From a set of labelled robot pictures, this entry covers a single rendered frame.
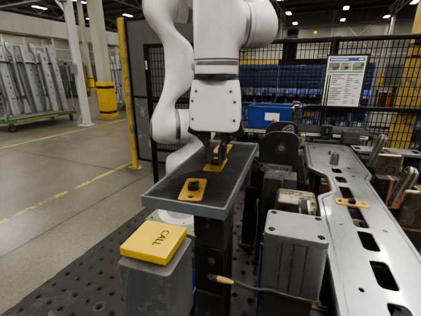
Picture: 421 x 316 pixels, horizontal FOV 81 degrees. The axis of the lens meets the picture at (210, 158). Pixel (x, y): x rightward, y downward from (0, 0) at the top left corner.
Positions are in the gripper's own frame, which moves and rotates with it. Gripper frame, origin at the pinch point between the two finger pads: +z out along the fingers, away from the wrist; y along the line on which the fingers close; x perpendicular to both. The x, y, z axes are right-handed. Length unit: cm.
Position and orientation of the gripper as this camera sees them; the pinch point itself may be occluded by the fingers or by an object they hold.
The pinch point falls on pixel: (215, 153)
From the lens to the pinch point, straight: 52.7
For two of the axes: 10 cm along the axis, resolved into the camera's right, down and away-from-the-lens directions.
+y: 9.7, 0.8, -2.4
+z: 0.0, 9.5, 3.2
